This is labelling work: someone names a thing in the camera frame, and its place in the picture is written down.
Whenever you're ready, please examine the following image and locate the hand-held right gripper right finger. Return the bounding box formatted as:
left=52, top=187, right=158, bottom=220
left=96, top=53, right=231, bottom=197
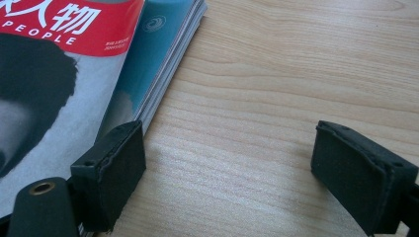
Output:
left=310, top=119, right=419, bottom=237

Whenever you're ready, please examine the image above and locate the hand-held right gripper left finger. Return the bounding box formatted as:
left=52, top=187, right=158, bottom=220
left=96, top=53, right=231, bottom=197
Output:
left=69, top=119, right=147, bottom=233

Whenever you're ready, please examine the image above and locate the red banner portrait magazine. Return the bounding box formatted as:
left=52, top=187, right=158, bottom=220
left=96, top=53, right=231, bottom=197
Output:
left=0, top=0, right=146, bottom=220

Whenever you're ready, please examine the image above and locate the teal cover magazine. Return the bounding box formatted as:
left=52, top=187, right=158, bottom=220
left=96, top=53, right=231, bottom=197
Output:
left=95, top=0, right=209, bottom=142

